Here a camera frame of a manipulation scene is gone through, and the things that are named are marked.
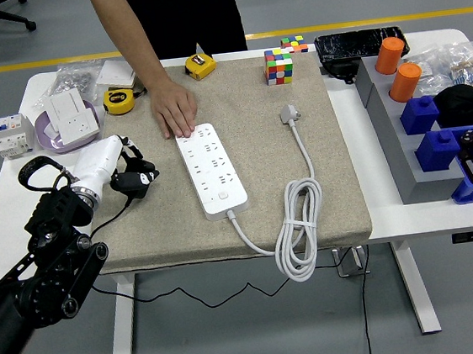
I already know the clear bag of screws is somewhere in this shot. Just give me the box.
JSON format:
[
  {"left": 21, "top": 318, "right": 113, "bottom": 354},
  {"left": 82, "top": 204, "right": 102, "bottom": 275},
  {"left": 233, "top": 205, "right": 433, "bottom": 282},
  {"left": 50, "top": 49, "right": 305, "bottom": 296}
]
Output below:
[{"left": 28, "top": 59, "right": 107, "bottom": 110}]

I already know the blue block with knob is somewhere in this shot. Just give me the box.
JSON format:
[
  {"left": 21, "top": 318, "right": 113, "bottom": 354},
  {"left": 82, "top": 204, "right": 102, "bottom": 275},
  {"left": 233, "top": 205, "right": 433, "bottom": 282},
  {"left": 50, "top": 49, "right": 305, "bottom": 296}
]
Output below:
[
  {"left": 397, "top": 93, "right": 444, "bottom": 138},
  {"left": 412, "top": 127, "right": 464, "bottom": 174}
]

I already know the silver metal bracket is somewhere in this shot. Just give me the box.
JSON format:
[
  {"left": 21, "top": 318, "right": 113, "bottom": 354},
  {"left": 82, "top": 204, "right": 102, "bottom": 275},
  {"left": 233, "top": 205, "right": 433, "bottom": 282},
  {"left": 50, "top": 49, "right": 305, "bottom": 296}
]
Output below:
[{"left": 330, "top": 244, "right": 373, "bottom": 280}]

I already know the orange cylinder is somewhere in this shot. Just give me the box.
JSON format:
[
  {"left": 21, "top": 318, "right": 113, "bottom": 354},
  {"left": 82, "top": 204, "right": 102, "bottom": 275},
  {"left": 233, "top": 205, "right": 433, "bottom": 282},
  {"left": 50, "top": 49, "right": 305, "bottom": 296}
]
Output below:
[
  {"left": 372, "top": 35, "right": 408, "bottom": 77},
  {"left": 385, "top": 61, "right": 426, "bottom": 105}
]

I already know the person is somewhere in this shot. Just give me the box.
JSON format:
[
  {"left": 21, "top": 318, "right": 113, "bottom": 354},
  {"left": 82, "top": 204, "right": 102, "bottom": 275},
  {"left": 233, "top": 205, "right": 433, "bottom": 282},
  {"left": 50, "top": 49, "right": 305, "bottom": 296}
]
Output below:
[{"left": 122, "top": 0, "right": 249, "bottom": 65}]

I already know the small black device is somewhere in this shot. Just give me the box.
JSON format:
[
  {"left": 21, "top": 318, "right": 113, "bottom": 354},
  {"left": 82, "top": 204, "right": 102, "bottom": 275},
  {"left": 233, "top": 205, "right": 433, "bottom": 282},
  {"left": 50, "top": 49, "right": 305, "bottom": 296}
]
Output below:
[{"left": 320, "top": 57, "right": 362, "bottom": 88}]

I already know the small colourful puzzle cube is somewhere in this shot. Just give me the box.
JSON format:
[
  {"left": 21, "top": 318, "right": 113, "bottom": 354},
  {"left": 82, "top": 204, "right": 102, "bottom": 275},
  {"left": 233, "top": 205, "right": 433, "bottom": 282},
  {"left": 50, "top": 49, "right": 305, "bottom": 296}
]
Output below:
[{"left": 279, "top": 34, "right": 310, "bottom": 56}]

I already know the large colourful puzzle cube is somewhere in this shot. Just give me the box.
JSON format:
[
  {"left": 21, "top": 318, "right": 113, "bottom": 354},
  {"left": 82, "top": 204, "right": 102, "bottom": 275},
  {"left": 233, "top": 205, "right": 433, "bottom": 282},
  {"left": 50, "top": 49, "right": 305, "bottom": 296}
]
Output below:
[{"left": 260, "top": 46, "right": 297, "bottom": 87}]

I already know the purple bowl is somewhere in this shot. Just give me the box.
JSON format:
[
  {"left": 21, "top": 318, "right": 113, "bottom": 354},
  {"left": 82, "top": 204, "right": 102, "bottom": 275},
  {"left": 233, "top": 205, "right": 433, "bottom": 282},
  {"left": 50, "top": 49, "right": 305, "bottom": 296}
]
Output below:
[{"left": 32, "top": 97, "right": 104, "bottom": 157}]

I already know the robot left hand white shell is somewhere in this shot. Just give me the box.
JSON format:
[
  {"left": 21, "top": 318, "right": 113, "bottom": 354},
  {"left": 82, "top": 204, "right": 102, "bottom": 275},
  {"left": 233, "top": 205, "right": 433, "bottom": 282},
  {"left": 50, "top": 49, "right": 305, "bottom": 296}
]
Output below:
[{"left": 69, "top": 129, "right": 162, "bottom": 198}]

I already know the person's right hand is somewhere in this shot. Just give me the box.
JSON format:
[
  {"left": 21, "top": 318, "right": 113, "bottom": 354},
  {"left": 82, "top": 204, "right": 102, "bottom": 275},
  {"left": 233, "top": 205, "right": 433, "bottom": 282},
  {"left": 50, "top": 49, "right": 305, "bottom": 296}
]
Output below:
[{"left": 148, "top": 77, "right": 200, "bottom": 142}]

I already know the white wall socket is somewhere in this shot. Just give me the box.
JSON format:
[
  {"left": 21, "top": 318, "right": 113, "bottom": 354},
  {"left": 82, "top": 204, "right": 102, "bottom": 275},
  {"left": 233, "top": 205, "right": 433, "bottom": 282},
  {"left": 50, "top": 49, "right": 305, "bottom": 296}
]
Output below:
[{"left": 55, "top": 107, "right": 103, "bottom": 146}]

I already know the grey-brown mat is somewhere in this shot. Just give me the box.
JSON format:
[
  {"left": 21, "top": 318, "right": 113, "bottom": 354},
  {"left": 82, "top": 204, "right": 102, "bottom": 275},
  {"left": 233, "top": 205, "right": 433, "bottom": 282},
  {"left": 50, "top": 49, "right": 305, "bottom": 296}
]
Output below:
[{"left": 75, "top": 45, "right": 375, "bottom": 275}]

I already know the black plug with cord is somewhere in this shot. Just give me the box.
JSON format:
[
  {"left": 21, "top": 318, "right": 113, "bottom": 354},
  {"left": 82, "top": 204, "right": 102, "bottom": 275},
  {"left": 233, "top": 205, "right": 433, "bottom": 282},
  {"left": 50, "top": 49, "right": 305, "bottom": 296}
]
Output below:
[{"left": 77, "top": 140, "right": 347, "bottom": 320}]

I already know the clear bag of parts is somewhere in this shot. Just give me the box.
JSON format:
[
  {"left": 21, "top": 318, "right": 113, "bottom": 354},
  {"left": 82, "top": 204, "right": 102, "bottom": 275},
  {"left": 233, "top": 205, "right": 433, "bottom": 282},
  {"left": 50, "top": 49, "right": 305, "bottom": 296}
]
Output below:
[{"left": 403, "top": 46, "right": 456, "bottom": 99}]

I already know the yellow squarish tape measure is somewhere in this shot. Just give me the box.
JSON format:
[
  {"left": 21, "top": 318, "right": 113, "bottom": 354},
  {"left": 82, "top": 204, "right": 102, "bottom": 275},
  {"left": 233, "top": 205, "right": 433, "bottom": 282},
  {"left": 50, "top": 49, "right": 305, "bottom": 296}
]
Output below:
[{"left": 183, "top": 50, "right": 220, "bottom": 83}]

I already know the white power strip with cord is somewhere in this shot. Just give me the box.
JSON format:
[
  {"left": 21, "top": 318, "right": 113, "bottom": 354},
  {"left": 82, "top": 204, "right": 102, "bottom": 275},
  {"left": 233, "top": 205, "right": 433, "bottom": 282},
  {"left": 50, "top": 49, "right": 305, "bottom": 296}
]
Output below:
[{"left": 173, "top": 100, "right": 332, "bottom": 295}]

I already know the clear bag of resistors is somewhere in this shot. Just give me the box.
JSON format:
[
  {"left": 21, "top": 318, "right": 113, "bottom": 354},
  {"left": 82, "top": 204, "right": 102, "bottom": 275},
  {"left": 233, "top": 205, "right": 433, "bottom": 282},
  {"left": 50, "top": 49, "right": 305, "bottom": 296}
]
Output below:
[{"left": 444, "top": 40, "right": 473, "bottom": 94}]

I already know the yellow round tape measure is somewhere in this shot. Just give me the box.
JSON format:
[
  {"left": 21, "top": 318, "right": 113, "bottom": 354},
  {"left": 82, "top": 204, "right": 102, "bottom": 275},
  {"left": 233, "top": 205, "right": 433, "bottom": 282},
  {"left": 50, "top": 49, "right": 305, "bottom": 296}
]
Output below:
[{"left": 100, "top": 82, "right": 148, "bottom": 117}]

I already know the white circuit breaker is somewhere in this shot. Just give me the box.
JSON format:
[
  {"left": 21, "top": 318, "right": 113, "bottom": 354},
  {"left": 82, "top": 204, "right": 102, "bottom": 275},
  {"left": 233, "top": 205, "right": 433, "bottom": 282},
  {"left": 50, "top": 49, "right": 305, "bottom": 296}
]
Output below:
[{"left": 0, "top": 111, "right": 39, "bottom": 161}]

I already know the black cloth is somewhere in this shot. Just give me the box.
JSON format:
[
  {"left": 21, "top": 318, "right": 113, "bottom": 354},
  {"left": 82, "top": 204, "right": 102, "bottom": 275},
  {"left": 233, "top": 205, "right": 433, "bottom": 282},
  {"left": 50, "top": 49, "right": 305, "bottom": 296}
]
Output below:
[{"left": 430, "top": 83, "right": 473, "bottom": 130}]

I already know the black glossy tray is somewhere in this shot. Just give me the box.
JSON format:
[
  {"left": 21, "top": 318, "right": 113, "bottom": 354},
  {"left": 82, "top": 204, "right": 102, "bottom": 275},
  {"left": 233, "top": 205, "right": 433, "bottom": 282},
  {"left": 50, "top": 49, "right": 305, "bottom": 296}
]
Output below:
[{"left": 313, "top": 24, "right": 412, "bottom": 68}]

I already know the black hanging cable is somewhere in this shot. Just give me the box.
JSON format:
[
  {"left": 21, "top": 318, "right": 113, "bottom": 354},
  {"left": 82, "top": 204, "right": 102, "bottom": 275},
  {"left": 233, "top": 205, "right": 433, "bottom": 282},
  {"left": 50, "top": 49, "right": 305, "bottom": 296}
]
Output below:
[{"left": 353, "top": 244, "right": 381, "bottom": 354}]

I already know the white switch panel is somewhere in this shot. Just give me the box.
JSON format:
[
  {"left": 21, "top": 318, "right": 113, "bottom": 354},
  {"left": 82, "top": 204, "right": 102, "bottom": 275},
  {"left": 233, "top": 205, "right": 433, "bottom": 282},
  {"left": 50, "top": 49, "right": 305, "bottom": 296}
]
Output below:
[{"left": 43, "top": 87, "right": 90, "bottom": 126}]

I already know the white flat switch plate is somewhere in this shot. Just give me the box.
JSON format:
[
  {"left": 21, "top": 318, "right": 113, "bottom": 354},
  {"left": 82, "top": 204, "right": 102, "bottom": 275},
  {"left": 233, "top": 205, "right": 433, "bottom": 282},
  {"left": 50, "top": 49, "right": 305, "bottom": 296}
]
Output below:
[{"left": 93, "top": 57, "right": 138, "bottom": 92}]

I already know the grey stepped base block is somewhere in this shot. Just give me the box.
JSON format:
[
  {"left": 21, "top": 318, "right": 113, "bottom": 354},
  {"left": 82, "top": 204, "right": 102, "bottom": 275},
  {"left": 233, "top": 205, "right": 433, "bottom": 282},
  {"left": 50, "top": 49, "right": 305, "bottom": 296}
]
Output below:
[{"left": 352, "top": 47, "right": 466, "bottom": 209}]

